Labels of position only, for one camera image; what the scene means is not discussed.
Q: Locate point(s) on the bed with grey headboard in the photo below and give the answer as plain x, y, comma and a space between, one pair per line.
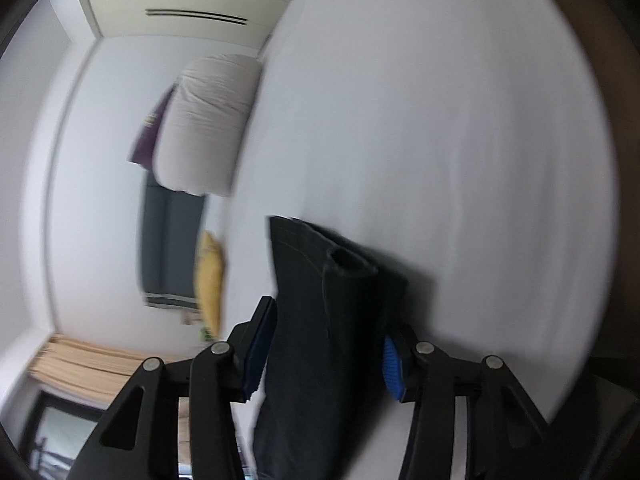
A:
425, 135

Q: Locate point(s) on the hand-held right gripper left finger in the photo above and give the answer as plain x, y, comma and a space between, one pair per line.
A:
260, 345

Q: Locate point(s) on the glass sliding door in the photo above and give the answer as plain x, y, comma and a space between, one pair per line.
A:
55, 435

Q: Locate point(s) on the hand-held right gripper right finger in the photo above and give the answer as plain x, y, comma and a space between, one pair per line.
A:
392, 370

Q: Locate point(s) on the yellow pillow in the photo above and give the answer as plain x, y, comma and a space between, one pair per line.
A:
210, 280

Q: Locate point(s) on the rolled white duvet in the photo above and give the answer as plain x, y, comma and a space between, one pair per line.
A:
210, 125

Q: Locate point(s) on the black denim pants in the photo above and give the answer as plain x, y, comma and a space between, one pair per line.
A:
320, 360

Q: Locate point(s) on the beige curtain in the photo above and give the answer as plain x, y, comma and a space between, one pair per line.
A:
85, 367

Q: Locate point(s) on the purple pillow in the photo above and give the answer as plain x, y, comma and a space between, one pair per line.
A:
147, 135

